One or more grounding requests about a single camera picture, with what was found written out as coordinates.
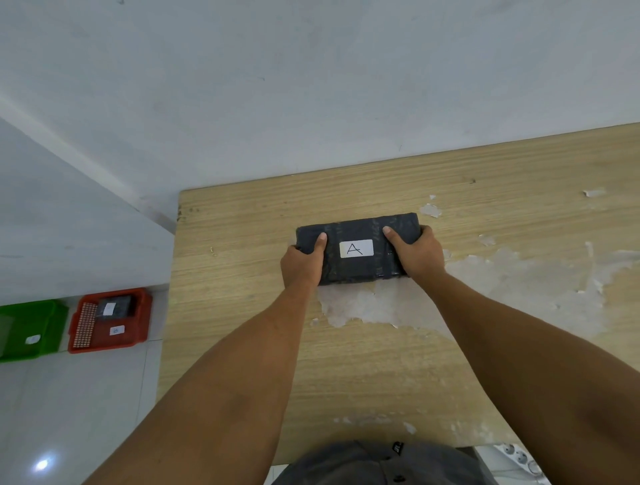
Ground person's left hand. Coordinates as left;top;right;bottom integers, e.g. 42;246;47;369
279;232;329;291

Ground person's right hand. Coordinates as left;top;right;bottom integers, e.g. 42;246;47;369
382;225;447;281

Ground black packet labelled A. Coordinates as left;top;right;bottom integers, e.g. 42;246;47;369
295;213;423;286

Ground red plastic basket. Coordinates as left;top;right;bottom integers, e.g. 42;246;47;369
67;287;153;354

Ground black packet labelled B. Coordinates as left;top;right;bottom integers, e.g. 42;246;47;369
95;294;136;320

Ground green plastic basket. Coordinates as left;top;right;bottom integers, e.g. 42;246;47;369
0;298;70;364

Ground person's right forearm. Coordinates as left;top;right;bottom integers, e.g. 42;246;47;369
415;267;640;485

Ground person's left forearm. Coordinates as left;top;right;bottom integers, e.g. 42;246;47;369
82;279;321;485

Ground person's grey trousers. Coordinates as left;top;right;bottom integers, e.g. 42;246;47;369
272;439;499;485

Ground light wooden table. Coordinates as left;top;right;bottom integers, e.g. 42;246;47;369
155;122;640;466

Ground white power strip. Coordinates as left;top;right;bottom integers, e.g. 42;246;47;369
492;442;551;485

